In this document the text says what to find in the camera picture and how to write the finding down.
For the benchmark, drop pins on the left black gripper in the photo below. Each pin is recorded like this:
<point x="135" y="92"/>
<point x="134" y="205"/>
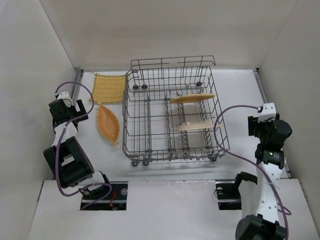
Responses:
<point x="80" y="110"/>

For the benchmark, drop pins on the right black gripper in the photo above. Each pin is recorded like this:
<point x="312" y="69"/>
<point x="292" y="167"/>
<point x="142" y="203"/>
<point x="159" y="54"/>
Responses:
<point x="251" y="125"/>

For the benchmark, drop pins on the orange leaf-shaped woven plate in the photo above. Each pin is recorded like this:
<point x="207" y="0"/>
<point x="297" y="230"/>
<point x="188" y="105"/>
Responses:
<point x="108" y="124"/>

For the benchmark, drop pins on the yellow square woven plate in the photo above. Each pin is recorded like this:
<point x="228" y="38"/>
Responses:
<point x="108" y="89"/>

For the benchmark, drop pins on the orange rounded woven plate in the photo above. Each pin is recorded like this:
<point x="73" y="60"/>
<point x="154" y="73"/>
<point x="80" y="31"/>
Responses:
<point x="191" y="98"/>

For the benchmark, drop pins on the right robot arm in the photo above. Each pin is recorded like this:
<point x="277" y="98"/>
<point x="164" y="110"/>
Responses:
<point x="260" y="200"/>

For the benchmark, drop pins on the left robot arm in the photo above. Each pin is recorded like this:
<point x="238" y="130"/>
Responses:
<point x="66" y="158"/>

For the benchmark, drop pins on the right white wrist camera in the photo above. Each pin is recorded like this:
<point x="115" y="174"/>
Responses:
<point x="267" y="112"/>

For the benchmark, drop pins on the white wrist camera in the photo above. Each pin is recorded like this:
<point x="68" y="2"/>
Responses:
<point x="65" y="96"/>
<point x="267" y="112"/>

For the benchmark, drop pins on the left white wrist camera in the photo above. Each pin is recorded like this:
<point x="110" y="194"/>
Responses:
<point x="65" y="96"/>

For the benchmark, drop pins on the left aluminium rail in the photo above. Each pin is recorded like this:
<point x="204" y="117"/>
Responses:
<point x="78" y="80"/>

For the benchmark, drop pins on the aluminium rail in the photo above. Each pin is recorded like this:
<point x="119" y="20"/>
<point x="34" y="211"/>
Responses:
<point x="274" y="156"/>
<point x="78" y="80"/>

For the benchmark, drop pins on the right aluminium rail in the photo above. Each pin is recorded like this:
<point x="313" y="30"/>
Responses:
<point x="274" y="156"/>

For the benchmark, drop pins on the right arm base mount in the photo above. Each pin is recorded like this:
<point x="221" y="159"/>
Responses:
<point x="228" y="197"/>

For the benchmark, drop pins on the grey wire dish rack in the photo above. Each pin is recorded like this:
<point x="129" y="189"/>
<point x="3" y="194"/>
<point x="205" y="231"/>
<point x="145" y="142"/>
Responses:
<point x="149" y="119"/>

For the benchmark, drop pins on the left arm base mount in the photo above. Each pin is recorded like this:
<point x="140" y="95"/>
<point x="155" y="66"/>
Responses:
<point x="96" y="200"/>

